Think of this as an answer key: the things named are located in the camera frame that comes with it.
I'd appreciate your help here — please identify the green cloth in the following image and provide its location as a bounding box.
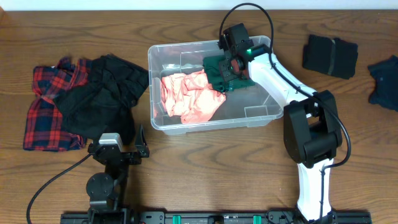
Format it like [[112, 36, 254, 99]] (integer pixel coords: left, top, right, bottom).
[[203, 55, 256, 93]]

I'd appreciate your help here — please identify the black cloth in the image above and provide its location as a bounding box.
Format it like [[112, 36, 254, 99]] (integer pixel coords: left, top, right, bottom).
[[302, 34, 358, 80]]

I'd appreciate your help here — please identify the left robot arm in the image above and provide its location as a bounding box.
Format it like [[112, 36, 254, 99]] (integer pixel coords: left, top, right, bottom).
[[86, 126, 150, 224]]

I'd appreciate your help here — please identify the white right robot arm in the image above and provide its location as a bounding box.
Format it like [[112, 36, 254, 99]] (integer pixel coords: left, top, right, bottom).
[[218, 23, 342, 223]]

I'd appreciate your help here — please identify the black crumpled garment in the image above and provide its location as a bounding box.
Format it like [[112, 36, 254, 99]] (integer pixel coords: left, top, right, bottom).
[[54, 55, 149, 145]]

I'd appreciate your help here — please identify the clear plastic storage bin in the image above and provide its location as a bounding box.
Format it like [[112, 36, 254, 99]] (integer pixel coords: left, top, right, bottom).
[[148, 40, 283, 135]]

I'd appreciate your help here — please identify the pink crumpled cloth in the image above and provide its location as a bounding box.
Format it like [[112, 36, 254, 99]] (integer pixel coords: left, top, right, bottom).
[[161, 70, 226, 124]]

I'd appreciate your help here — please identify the red plaid shirt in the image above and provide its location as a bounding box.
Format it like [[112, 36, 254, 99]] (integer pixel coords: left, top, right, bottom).
[[23, 57, 91, 152]]

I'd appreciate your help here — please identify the dark navy cloth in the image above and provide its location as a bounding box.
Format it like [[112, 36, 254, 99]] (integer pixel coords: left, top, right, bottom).
[[368, 55, 397, 111]]

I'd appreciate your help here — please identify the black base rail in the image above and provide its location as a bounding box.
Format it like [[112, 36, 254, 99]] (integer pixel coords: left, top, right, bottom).
[[60, 210, 373, 224]]

